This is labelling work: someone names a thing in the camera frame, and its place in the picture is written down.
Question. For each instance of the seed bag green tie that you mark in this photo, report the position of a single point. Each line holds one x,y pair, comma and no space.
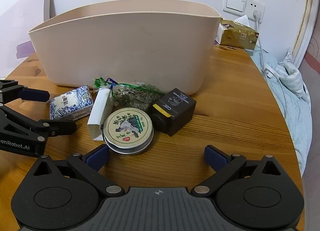
138,95

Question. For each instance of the pink purple board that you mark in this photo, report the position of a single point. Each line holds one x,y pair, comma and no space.
16,22

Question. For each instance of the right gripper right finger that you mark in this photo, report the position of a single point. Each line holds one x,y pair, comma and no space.
225,166

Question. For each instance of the round tin with painting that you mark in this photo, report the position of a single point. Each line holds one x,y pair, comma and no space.
127,131

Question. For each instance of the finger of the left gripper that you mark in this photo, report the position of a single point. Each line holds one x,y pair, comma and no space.
59,127
11,90

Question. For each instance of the light blue quilt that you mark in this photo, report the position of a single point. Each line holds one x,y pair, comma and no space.
287,85

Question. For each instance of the bed headboard cream frame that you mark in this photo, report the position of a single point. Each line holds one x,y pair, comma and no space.
306,54

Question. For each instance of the blue white porcelain box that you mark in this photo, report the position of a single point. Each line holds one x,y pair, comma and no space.
72,105

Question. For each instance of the white wall switch socket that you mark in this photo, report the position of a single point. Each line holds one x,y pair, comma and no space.
244,7

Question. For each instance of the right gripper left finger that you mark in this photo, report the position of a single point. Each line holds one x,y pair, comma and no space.
87,167

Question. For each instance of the beige plastic storage bin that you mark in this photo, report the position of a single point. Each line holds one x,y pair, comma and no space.
165,43

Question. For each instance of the white narrow box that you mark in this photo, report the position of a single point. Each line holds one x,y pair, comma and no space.
102,108

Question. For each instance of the black cube box yellow label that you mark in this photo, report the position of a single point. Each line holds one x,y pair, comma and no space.
172,111

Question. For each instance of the gold tissue box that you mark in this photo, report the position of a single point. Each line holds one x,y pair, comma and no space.
237,33

